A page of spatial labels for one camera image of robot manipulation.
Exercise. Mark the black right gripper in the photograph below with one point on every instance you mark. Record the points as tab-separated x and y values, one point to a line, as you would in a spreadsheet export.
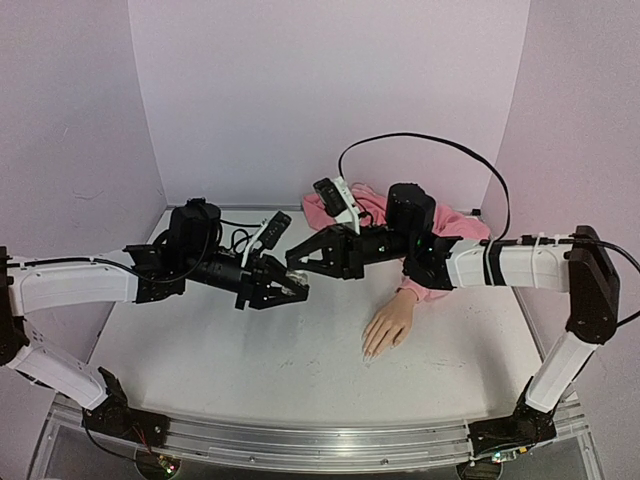
348	251

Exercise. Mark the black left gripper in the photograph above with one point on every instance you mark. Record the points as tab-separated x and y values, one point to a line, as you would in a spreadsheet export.
272	269

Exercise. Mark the clear nail polish bottle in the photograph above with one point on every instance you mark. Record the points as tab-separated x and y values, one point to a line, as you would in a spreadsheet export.
298	277

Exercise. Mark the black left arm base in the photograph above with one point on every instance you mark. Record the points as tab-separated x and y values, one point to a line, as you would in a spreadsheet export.
114	417

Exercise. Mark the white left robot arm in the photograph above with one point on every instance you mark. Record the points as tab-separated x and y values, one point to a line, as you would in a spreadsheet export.
193	353

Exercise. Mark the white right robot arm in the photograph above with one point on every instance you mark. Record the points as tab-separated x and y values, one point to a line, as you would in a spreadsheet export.
567	282

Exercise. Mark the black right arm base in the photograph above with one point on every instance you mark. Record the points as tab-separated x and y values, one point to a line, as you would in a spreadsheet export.
525	427

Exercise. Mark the mannequin hand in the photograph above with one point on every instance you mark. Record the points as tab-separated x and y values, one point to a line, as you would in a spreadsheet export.
390	325

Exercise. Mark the pink sweatshirt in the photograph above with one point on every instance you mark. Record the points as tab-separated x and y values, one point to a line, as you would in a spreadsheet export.
447	222

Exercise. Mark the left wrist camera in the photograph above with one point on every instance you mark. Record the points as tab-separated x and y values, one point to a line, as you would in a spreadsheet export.
267	236

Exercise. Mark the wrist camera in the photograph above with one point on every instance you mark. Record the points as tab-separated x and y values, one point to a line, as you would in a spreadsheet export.
267	236
339	203

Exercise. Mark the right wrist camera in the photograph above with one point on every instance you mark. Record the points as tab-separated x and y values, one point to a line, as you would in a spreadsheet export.
339	203

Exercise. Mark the aluminium front rail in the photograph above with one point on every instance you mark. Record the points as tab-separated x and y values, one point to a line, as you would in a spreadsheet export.
324	449

